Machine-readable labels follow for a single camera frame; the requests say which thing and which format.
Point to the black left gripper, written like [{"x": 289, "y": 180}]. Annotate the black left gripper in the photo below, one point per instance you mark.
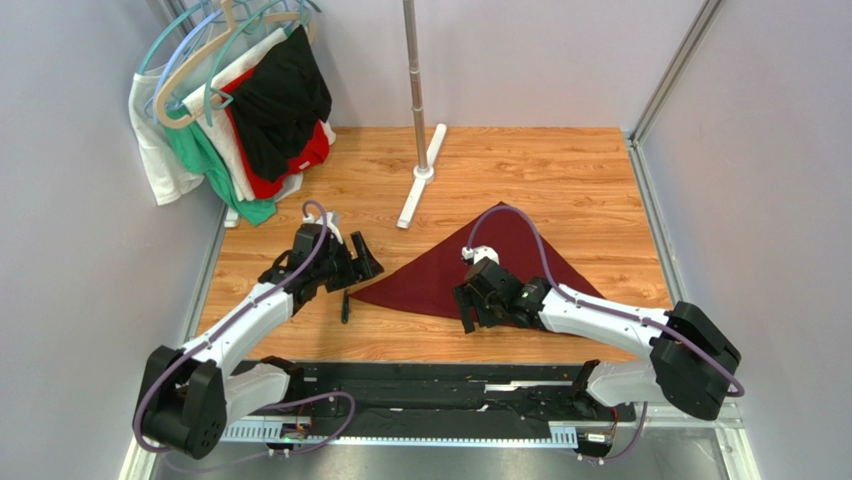
[{"x": 365, "y": 265}]

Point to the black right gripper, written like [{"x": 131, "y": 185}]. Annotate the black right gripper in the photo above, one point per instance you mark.
[{"x": 470, "y": 301}]

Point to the gold spoon green handle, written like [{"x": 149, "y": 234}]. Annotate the gold spoon green handle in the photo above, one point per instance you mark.
[{"x": 345, "y": 307}]

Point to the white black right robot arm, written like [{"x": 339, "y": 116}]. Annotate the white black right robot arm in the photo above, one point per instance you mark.
[{"x": 681, "y": 356}]

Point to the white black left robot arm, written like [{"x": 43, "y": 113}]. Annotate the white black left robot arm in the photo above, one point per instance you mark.
[{"x": 189, "y": 395}]

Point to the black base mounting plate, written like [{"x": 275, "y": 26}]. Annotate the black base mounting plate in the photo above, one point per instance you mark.
[{"x": 447, "y": 401}]

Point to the metal pole white base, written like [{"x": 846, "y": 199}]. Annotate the metal pole white base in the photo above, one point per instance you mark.
[{"x": 423, "y": 173}]

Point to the red shirt on hanger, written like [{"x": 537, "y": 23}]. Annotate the red shirt on hanger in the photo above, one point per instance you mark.
[{"x": 278, "y": 118}]

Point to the black shirt on hanger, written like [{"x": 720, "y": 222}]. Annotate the black shirt on hanger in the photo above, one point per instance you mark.
[{"x": 277, "y": 108}]

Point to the white shirt on hanger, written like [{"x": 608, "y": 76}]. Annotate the white shirt on hanger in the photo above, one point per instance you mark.
[{"x": 169, "y": 180}]

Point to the green shirt on hanger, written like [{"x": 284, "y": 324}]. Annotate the green shirt on hanger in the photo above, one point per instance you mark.
[{"x": 198, "y": 155}]

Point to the teal clothes hanger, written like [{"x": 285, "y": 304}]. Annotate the teal clothes hanger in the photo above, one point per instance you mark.
[{"x": 193, "y": 90}]

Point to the light blue clothes hanger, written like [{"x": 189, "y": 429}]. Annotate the light blue clothes hanger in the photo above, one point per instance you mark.
[{"x": 189, "y": 44}]

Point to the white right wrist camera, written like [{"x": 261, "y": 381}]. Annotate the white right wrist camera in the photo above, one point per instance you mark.
[{"x": 472, "y": 255}]

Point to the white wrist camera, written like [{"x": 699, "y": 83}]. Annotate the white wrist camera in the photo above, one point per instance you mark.
[
  {"x": 331, "y": 219},
  {"x": 472, "y": 255}
]

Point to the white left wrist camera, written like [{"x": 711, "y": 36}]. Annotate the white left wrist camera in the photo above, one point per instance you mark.
[{"x": 331, "y": 219}]

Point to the aluminium frame rail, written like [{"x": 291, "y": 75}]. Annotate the aluminium frame rail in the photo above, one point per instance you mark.
[{"x": 665, "y": 444}]

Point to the aluminium corner post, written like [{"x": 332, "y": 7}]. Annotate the aluminium corner post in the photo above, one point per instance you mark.
[{"x": 701, "y": 24}]

